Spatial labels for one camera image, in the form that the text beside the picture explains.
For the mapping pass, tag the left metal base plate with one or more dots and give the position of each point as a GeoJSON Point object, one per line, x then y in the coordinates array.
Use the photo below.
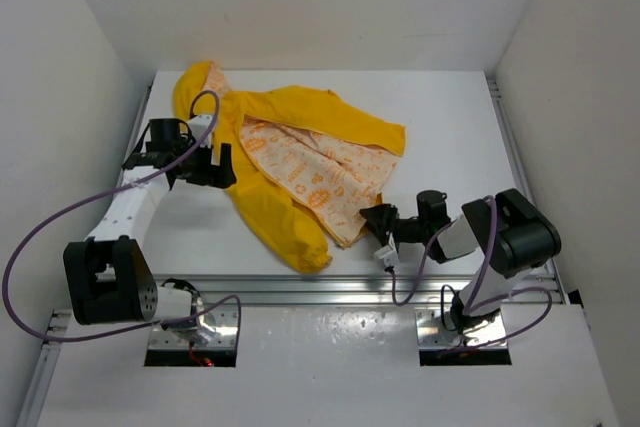
{"type": "Point", "coordinates": [216, 330]}

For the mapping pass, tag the white front cover panel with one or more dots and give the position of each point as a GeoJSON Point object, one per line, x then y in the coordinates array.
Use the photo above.
{"type": "Point", "coordinates": [335, 367]}

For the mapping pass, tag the aluminium left side rail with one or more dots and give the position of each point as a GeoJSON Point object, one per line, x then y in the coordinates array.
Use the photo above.
{"type": "Point", "coordinates": [58, 323]}

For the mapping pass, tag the aluminium rail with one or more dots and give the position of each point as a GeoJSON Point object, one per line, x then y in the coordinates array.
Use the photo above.
{"type": "Point", "coordinates": [350, 290]}
{"type": "Point", "coordinates": [549, 270]}
{"type": "Point", "coordinates": [58, 323]}

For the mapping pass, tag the metal base plate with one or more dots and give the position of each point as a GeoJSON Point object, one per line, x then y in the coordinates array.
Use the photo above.
{"type": "Point", "coordinates": [216, 330]}
{"type": "Point", "coordinates": [432, 335]}

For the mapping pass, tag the yellow hooded jacket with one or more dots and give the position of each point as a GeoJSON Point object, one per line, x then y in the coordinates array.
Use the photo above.
{"type": "Point", "coordinates": [306, 162]}

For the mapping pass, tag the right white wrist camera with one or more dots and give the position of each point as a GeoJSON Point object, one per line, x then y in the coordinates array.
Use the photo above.
{"type": "Point", "coordinates": [387, 255]}

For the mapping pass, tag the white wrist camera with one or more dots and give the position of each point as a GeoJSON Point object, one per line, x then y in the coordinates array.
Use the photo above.
{"type": "Point", "coordinates": [200, 128]}
{"type": "Point", "coordinates": [387, 255]}

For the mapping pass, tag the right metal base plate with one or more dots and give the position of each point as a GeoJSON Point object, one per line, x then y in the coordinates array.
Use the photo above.
{"type": "Point", "coordinates": [432, 335]}

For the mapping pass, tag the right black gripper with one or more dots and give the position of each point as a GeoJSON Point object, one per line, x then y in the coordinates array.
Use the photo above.
{"type": "Point", "coordinates": [382, 220]}

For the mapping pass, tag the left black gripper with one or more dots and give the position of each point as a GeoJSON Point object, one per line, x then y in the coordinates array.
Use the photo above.
{"type": "Point", "coordinates": [213, 175]}

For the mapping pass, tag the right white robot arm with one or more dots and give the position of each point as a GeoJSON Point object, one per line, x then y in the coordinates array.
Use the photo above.
{"type": "Point", "coordinates": [514, 236]}

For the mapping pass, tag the aluminium right side rail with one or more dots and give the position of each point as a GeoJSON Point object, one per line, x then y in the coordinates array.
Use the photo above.
{"type": "Point", "coordinates": [549, 270]}

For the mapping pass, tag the aluminium front rail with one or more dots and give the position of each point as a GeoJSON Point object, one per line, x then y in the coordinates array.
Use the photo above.
{"type": "Point", "coordinates": [350, 290]}

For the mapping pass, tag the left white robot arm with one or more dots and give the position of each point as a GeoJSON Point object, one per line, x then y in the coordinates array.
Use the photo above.
{"type": "Point", "coordinates": [109, 279]}

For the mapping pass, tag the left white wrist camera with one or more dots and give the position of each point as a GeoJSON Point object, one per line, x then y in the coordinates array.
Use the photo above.
{"type": "Point", "coordinates": [200, 128]}

